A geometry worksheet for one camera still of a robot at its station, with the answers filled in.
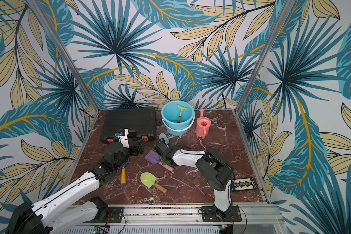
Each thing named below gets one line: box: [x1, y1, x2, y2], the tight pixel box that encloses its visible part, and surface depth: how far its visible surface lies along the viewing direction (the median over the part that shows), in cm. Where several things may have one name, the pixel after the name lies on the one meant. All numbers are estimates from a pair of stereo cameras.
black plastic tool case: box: [100, 108, 157, 144], surface depth 103 cm
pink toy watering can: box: [195, 109, 212, 139], surface depth 100 cm
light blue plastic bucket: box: [160, 100, 195, 137], surface depth 100 cm
